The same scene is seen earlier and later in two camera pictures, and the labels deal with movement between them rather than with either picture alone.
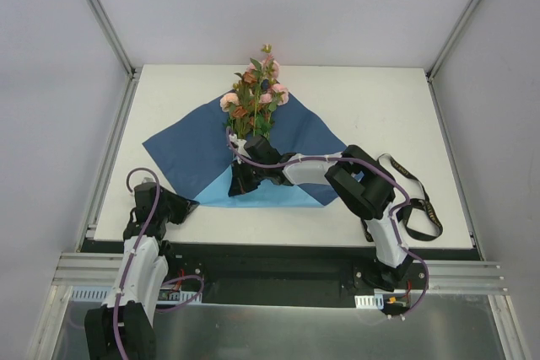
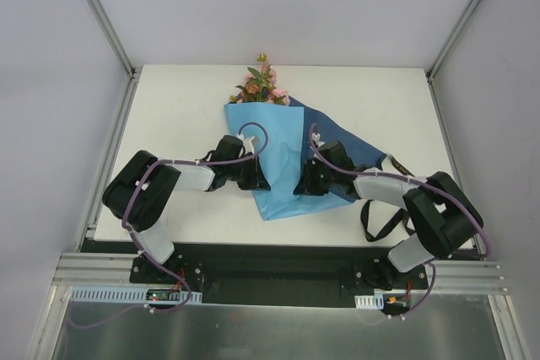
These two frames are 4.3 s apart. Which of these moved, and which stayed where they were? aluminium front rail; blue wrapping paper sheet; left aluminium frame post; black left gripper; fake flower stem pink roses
Moved: blue wrapping paper sheet; fake flower stem pink roses; black left gripper
Stayed: aluminium front rail; left aluminium frame post
